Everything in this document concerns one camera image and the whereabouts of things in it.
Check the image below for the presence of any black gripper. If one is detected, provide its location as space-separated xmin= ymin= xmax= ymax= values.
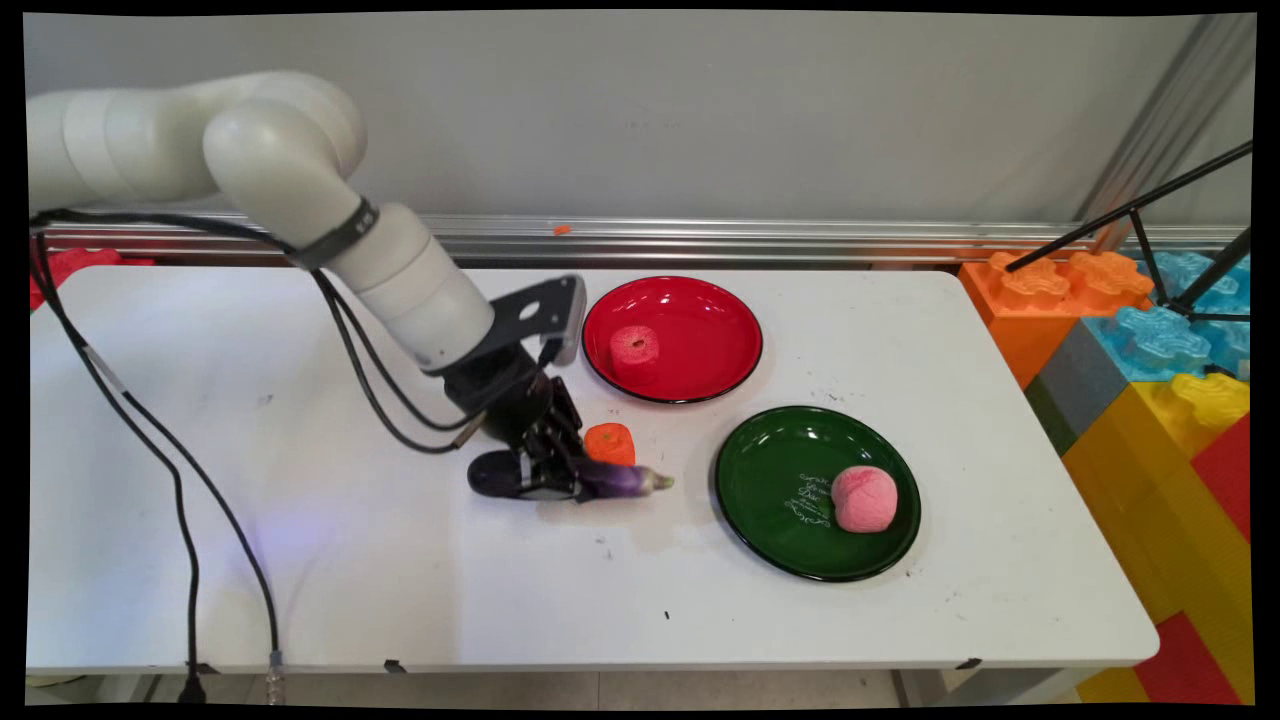
xmin=439 ymin=344 xmax=593 ymax=503

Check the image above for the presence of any purple toy eggplant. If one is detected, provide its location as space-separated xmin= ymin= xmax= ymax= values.
xmin=466 ymin=449 xmax=676 ymax=504

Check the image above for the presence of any orange toy carrot piece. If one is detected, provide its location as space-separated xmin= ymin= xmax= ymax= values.
xmin=584 ymin=422 xmax=638 ymax=469

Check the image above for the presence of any pink toy fruit slice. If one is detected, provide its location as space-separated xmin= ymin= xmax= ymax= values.
xmin=609 ymin=325 xmax=662 ymax=369

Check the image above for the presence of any red plate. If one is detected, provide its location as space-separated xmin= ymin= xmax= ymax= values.
xmin=581 ymin=275 xmax=764 ymax=405

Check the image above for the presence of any dark green plate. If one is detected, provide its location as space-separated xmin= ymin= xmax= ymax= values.
xmin=714 ymin=405 xmax=923 ymax=584

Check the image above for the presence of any pink toy peach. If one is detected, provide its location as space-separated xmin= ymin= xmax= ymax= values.
xmin=831 ymin=465 xmax=900 ymax=534

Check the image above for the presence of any orange giant building block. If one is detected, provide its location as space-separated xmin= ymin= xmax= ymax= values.
xmin=958 ymin=250 xmax=1157 ymax=391

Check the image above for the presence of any grey giant building block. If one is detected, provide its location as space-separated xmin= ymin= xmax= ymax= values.
xmin=1024 ymin=319 xmax=1132 ymax=457

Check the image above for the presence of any red block behind table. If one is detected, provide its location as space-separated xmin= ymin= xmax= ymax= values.
xmin=29 ymin=246 xmax=157 ymax=310

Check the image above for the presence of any yellow giant building block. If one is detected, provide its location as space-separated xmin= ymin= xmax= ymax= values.
xmin=1061 ymin=372 xmax=1254 ymax=705

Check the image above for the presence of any blue giant building block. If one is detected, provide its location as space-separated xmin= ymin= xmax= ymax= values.
xmin=1084 ymin=250 xmax=1252 ymax=384

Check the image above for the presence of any black tripod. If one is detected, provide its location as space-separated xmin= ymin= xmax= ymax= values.
xmin=1005 ymin=141 xmax=1254 ymax=324

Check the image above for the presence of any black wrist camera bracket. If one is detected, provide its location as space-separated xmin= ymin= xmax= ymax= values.
xmin=424 ymin=274 xmax=589 ymax=377

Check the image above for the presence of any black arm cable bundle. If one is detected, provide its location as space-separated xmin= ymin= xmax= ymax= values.
xmin=30 ymin=207 xmax=489 ymax=457

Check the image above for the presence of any aluminium frame rail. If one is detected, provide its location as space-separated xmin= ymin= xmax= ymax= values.
xmin=30 ymin=207 xmax=1251 ymax=269

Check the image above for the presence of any black cable with silver plug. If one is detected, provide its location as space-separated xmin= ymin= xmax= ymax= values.
xmin=40 ymin=300 xmax=286 ymax=704

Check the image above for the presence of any thin black cable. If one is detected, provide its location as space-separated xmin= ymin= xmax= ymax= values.
xmin=30 ymin=235 xmax=208 ymax=704

